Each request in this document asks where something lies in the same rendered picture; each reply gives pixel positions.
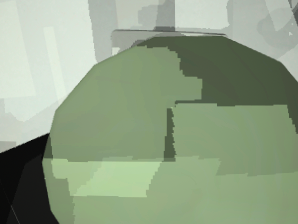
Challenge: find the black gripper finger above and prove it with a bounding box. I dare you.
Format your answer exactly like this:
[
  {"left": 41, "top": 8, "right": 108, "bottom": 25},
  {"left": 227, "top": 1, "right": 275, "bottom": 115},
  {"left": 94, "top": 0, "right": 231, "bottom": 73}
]
[{"left": 0, "top": 133, "right": 59, "bottom": 224}]

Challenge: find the green cylinder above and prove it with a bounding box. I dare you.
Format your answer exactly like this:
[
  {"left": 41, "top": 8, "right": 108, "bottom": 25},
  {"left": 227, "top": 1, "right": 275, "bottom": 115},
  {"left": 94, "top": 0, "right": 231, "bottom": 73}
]
[{"left": 43, "top": 35, "right": 298, "bottom": 224}]

